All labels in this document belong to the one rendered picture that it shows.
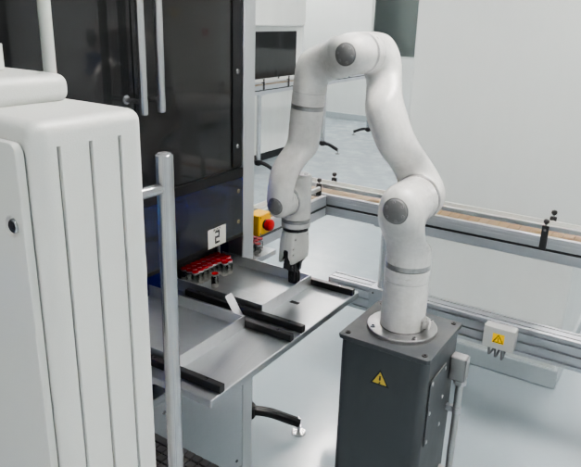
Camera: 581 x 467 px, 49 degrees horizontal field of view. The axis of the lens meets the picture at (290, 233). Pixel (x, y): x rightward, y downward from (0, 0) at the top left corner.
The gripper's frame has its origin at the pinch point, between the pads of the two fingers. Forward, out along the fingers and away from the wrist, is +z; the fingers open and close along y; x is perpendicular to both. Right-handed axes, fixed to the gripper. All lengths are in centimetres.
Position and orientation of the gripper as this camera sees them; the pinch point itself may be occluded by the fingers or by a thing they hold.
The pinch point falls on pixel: (294, 276)
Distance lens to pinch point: 190.9
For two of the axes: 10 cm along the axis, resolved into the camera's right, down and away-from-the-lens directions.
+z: -0.3, 9.4, 3.3
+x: 8.4, 2.0, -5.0
